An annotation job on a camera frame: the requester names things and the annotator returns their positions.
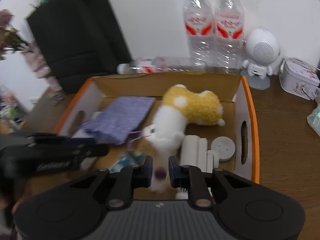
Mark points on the black paper bag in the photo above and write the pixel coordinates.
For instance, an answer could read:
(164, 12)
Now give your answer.
(78, 39)

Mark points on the orange cardboard box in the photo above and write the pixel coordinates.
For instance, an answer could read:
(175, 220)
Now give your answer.
(232, 89)

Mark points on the crumpled clear plastic bag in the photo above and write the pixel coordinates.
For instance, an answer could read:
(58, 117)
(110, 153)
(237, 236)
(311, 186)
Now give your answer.
(314, 120)

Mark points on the lying water bottle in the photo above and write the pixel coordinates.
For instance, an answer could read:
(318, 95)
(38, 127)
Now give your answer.
(157, 64)

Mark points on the pink artificial flowers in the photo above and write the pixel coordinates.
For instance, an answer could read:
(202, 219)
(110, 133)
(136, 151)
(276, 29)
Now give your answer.
(11, 41)

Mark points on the yellow white plush toy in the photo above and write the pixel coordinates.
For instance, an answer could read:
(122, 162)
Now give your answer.
(179, 107)

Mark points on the right standing water bottle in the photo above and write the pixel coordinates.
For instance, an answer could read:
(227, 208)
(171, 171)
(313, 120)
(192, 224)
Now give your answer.
(229, 33)

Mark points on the standing water bottle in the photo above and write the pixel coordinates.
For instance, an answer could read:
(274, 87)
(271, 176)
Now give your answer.
(229, 33)
(199, 26)

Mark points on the person's hand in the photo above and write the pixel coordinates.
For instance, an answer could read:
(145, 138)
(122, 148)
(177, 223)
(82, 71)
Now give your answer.
(14, 191)

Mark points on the patterned flower vase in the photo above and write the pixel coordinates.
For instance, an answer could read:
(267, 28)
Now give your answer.
(39, 66)

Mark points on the blue snack wrapper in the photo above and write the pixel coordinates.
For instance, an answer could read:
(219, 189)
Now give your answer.
(127, 159)

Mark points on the white paper roll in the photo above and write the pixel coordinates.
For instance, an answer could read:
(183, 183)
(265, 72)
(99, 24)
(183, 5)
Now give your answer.
(194, 152)

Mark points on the white round tape disc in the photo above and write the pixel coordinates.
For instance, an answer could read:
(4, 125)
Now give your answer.
(224, 147)

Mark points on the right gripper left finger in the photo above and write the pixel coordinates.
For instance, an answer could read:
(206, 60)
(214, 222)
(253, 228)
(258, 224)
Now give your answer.
(124, 183)

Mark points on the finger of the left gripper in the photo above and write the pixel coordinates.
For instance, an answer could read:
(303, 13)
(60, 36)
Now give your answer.
(82, 147)

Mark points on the purple knitted cloth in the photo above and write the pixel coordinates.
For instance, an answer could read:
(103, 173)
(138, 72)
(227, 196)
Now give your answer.
(116, 122)

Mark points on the left standing water bottle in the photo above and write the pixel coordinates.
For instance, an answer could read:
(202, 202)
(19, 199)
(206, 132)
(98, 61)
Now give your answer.
(199, 26)

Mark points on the white floral tin box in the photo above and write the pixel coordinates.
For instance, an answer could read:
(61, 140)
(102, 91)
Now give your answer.
(298, 78)

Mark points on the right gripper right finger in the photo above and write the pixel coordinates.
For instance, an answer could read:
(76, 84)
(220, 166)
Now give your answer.
(193, 180)

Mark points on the white astronaut speaker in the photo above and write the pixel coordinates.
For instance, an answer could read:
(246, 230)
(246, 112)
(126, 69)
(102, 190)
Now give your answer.
(262, 49)

